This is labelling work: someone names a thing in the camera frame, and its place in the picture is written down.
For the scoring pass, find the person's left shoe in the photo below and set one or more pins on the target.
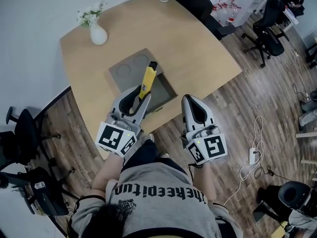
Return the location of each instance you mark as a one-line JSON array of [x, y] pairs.
[[148, 137]]

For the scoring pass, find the person's right forearm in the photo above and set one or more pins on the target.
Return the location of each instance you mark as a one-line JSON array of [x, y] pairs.
[[204, 182]]

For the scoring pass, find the black office chair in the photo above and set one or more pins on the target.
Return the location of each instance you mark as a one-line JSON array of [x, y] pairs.
[[195, 1], [42, 197], [26, 130], [270, 21]]

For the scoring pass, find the person's grey printed t-shirt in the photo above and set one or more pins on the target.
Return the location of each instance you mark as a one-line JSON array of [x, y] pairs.
[[161, 214]]

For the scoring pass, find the yellow and black marker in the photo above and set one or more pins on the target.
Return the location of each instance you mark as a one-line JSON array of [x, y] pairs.
[[148, 79]]

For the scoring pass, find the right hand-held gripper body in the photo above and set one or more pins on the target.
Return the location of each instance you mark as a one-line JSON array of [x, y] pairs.
[[215, 147]]

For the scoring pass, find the person's right shoe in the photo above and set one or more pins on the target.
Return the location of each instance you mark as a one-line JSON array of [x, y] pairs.
[[164, 155]]

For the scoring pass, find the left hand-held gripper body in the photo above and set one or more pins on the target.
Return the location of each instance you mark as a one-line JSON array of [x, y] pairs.
[[110, 137]]

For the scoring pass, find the white desk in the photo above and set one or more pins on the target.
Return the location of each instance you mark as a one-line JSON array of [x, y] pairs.
[[289, 16]]

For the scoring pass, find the black metal stand base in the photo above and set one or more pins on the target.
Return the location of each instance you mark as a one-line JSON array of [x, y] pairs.
[[265, 212]]

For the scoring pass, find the person's shoe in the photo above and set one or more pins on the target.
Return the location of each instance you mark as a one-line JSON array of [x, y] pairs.
[[164, 155], [148, 137]]

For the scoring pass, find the person's left forearm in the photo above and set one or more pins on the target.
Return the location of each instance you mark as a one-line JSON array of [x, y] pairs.
[[106, 175]]

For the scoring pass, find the white water dispenser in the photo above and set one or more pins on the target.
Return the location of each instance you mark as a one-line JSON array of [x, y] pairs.
[[247, 1]]

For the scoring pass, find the white vase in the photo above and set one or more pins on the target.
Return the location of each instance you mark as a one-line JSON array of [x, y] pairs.
[[98, 35]]

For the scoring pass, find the white flower bouquet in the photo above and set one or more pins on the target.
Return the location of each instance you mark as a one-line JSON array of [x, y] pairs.
[[89, 12]]

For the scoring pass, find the person's dark trousers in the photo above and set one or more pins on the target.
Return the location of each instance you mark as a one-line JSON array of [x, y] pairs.
[[146, 152]]

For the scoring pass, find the white power strip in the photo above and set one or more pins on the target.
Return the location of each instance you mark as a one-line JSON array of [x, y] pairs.
[[252, 156]]

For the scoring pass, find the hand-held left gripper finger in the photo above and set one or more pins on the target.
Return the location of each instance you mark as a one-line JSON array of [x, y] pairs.
[[116, 104], [143, 110]]

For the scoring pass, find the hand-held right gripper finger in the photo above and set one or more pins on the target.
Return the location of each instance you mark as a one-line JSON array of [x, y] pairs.
[[209, 115], [187, 118]]

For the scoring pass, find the grey drawer organiser box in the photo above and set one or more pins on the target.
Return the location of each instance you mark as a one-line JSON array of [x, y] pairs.
[[126, 71]]

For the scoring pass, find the clear water jug red cap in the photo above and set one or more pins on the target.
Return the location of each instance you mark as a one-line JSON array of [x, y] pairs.
[[234, 12], [224, 10], [216, 12]]

